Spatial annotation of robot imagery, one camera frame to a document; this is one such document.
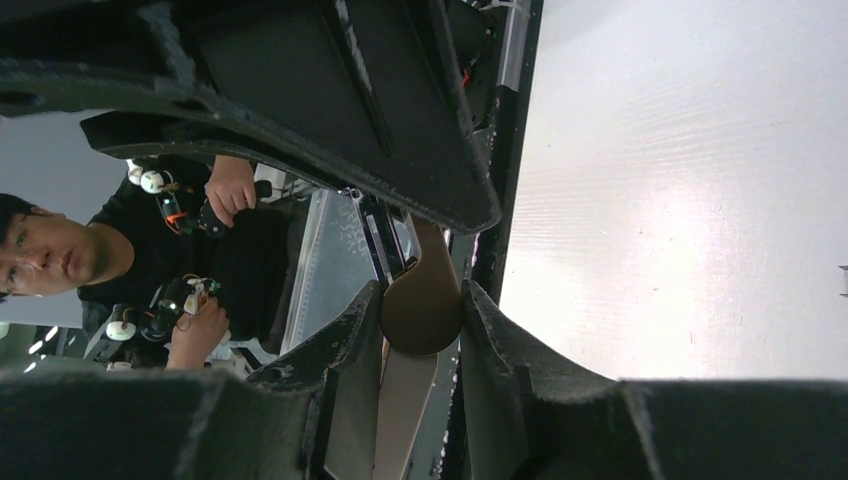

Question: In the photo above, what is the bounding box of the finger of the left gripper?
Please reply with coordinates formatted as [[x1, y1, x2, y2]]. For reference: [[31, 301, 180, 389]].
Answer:
[[1, 1, 501, 234]]

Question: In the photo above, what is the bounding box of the operator lower hand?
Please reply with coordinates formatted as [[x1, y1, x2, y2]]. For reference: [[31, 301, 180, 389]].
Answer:
[[165, 297, 229, 370]]

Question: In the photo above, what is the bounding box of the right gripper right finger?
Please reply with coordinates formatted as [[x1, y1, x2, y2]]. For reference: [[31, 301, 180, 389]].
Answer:
[[461, 281, 847, 479]]

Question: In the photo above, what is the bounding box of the teleoperation controller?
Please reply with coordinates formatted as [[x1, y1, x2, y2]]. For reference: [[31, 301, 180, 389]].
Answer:
[[105, 274, 221, 343], [126, 155, 274, 239]]

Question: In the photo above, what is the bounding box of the lower teleoperation controller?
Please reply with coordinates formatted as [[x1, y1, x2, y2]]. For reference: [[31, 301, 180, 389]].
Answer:
[[105, 274, 221, 343]]

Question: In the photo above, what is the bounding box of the small beige stapler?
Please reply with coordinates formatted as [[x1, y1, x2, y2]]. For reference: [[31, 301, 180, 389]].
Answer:
[[343, 188, 463, 479]]

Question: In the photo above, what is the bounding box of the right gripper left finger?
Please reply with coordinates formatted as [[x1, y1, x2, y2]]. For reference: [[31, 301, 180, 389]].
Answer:
[[1, 281, 382, 479]]

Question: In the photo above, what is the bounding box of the person in black shirt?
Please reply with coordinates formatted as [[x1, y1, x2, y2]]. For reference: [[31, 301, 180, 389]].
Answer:
[[1, 156, 294, 341]]

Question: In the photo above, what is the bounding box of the upper teleoperation controller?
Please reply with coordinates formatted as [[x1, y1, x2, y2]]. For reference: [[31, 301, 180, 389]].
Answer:
[[126, 155, 274, 239]]

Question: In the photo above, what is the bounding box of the operator upper hand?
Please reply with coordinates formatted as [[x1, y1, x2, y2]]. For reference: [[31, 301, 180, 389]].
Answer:
[[205, 155, 257, 227]]

